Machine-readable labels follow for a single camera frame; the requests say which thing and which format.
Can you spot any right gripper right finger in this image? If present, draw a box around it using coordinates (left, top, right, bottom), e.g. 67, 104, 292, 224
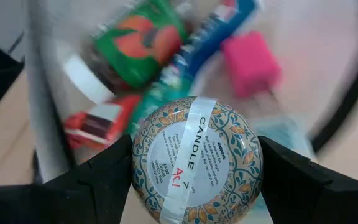
258, 136, 358, 224

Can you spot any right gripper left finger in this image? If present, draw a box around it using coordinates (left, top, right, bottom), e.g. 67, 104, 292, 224
0, 135, 134, 224

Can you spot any orange Reese's candy bag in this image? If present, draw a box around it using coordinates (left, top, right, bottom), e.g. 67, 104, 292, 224
63, 94, 143, 151

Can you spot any round printed foil-lid cup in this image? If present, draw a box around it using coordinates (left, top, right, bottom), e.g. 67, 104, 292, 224
131, 96, 264, 224

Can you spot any pink item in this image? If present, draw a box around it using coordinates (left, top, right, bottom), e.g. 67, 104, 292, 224
221, 30, 282, 99

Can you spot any grey mesh zipper pouch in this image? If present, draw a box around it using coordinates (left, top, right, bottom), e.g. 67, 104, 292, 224
25, 0, 358, 187

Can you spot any blue toothpaste tube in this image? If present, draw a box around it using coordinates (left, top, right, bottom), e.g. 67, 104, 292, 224
160, 0, 260, 91

